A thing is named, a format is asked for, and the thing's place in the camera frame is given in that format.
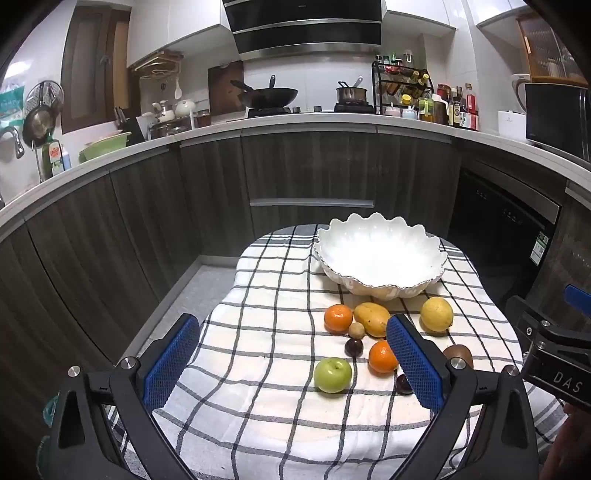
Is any dark wood framed window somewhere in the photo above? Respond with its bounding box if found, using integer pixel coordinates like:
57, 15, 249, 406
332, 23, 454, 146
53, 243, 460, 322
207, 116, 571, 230
61, 4, 132, 134

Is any black gas hob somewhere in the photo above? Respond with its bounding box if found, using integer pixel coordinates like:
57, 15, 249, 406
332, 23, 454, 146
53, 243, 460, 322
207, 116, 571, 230
246, 105, 376, 116

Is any teal printed bag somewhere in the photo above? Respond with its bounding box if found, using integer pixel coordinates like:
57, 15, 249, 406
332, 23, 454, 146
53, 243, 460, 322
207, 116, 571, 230
0, 78, 26, 127

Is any green label sticker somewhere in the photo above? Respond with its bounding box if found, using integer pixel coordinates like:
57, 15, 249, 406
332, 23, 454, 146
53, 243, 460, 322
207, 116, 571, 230
531, 233, 550, 266

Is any black wok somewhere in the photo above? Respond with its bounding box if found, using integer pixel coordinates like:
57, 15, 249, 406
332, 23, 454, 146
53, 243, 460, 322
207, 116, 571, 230
230, 75, 300, 110

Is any black and white checked cloth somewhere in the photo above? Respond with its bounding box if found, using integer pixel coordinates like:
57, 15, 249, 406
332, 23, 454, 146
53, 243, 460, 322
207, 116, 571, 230
108, 224, 571, 480

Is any white scalloped ceramic bowl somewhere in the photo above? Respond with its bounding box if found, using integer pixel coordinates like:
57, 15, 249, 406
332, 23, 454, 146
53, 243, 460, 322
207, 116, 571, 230
312, 212, 448, 302

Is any black range hood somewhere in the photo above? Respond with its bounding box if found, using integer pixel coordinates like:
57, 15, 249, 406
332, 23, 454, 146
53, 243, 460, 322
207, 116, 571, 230
222, 0, 386, 61

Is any wooden hanging rack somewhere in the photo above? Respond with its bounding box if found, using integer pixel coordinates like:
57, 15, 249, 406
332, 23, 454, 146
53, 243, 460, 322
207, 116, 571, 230
131, 51, 184, 78

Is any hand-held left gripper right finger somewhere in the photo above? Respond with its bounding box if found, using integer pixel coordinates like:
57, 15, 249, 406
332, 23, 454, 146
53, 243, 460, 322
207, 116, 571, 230
386, 314, 541, 480

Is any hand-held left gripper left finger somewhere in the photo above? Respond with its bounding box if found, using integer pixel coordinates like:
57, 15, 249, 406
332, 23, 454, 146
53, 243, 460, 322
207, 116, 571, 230
48, 313, 204, 480

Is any white electric kettle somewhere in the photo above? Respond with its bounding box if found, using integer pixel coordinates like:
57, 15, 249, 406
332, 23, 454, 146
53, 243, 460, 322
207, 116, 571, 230
512, 73, 532, 114

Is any black microwave oven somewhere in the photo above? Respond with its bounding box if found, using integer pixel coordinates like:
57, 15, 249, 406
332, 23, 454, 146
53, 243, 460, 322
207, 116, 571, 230
525, 82, 591, 162

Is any teal object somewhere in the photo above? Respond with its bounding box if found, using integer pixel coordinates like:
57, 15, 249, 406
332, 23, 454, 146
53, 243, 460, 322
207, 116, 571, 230
41, 392, 61, 467

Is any green apple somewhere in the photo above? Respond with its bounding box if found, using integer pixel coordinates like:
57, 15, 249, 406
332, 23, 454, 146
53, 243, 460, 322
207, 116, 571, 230
314, 357, 352, 394

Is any steel cooking pot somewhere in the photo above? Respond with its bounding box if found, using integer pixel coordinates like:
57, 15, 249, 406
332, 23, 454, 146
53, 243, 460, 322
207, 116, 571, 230
335, 76, 369, 104

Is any yellow lemon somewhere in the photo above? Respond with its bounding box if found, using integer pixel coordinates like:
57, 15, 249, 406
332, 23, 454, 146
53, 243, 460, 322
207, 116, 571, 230
420, 296, 454, 336

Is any hanging steel pan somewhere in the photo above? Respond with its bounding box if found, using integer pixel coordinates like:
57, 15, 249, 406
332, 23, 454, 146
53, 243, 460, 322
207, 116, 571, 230
22, 80, 64, 148

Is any brown kiwi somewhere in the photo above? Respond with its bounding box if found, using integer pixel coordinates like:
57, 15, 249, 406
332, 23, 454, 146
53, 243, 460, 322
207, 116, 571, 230
442, 344, 474, 370

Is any steel faucet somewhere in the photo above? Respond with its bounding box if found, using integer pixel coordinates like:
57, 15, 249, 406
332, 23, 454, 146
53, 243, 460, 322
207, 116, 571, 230
0, 127, 25, 160

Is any yellow mango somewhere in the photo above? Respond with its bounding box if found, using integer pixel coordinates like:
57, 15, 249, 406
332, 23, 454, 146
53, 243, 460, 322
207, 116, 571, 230
353, 302, 392, 339

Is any wooden glass door cabinet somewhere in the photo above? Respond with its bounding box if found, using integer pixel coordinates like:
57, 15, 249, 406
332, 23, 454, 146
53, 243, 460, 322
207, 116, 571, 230
516, 11, 589, 86

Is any black wire spice rack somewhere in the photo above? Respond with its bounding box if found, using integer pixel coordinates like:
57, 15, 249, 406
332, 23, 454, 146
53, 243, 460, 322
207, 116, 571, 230
372, 60, 435, 115

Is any green plastic basin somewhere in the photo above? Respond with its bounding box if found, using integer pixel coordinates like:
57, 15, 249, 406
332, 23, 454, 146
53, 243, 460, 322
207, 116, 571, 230
78, 130, 132, 163

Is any small white box appliance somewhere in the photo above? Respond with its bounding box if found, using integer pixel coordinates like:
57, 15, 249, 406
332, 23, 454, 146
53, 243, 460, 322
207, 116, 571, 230
498, 110, 528, 141

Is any person's right forearm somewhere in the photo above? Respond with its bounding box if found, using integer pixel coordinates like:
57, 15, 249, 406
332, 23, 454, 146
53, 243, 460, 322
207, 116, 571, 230
540, 401, 591, 480

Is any orange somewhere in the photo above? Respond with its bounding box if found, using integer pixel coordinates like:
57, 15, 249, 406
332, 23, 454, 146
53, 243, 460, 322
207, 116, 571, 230
324, 305, 354, 335
368, 340, 400, 374

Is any wooden cutting board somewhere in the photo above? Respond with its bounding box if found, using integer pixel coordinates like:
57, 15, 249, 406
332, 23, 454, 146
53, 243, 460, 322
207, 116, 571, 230
208, 61, 245, 116

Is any white wall cabinet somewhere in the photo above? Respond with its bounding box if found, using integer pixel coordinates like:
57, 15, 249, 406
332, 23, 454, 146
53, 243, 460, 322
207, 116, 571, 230
127, 0, 232, 68
383, 0, 532, 29

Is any black built-in dishwasher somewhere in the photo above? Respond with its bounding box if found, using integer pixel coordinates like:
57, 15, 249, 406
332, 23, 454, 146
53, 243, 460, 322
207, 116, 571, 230
448, 168, 561, 296

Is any green dish soap bottle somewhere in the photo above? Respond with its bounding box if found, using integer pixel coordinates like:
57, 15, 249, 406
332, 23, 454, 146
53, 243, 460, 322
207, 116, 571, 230
44, 134, 63, 178

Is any silver drawer handle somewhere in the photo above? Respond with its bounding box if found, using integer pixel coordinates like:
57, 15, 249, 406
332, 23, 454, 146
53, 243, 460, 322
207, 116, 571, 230
249, 198, 376, 209

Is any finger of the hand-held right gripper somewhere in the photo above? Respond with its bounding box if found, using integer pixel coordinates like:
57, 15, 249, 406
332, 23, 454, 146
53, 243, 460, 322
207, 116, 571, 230
505, 295, 571, 342
563, 284, 591, 319

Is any steel pot with lid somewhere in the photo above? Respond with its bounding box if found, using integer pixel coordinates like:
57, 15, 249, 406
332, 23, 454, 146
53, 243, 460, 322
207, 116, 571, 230
148, 119, 191, 139

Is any group of condiment bottles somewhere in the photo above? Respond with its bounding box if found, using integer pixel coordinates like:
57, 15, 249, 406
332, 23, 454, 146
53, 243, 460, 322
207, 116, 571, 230
375, 54, 479, 131

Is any black knife block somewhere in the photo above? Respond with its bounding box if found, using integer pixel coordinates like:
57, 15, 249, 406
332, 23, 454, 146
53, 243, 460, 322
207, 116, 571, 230
114, 107, 146, 145

